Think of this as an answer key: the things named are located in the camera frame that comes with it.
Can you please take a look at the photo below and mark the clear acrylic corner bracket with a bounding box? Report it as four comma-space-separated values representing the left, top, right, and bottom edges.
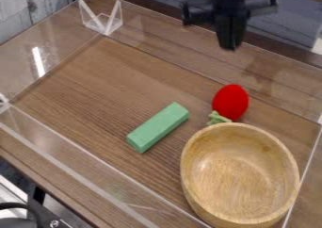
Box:
78, 0, 123, 36

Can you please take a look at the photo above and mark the grey sofa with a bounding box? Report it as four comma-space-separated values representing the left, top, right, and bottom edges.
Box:
156, 0, 322, 49

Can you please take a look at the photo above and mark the green rectangular block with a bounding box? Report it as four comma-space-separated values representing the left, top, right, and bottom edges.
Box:
126, 102, 190, 154

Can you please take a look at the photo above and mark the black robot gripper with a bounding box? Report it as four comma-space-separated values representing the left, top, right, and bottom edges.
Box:
182, 0, 278, 51

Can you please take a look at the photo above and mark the clear acrylic tray wall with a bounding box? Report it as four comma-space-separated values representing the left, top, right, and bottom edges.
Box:
0, 0, 322, 228

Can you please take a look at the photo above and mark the wooden bowl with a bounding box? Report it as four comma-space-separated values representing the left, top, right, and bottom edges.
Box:
181, 122, 299, 228

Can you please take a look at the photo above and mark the red plush strawberry toy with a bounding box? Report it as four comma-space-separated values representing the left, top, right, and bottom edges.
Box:
207, 84, 249, 125

